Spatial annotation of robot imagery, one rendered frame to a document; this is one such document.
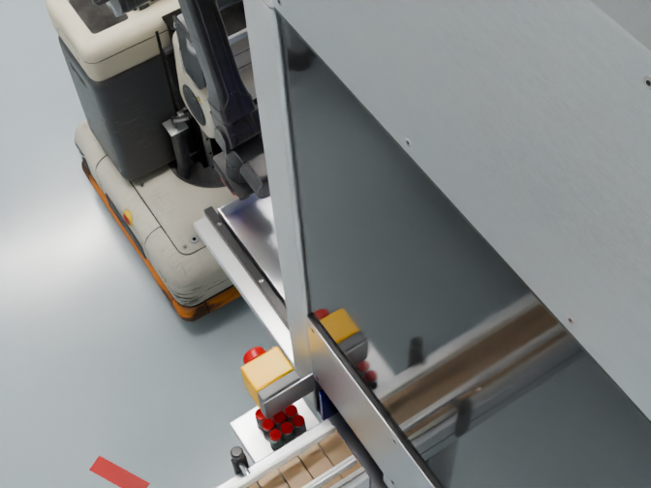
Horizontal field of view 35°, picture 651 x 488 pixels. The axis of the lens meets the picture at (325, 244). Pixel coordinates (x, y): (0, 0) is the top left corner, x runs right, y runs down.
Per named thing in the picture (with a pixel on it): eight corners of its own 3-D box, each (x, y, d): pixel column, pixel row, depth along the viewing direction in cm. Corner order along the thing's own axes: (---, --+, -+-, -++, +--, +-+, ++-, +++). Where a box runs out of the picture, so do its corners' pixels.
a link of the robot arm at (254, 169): (256, 100, 175) (213, 123, 172) (294, 148, 171) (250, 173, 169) (258, 135, 185) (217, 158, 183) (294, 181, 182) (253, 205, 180)
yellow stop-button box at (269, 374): (303, 396, 167) (301, 377, 161) (266, 419, 165) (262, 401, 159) (279, 362, 171) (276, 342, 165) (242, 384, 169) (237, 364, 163)
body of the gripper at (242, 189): (240, 203, 187) (240, 183, 181) (212, 162, 191) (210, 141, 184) (270, 187, 189) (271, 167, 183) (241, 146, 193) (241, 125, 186)
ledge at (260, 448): (337, 450, 172) (336, 446, 171) (271, 492, 169) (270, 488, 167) (293, 388, 179) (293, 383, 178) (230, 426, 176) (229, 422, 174)
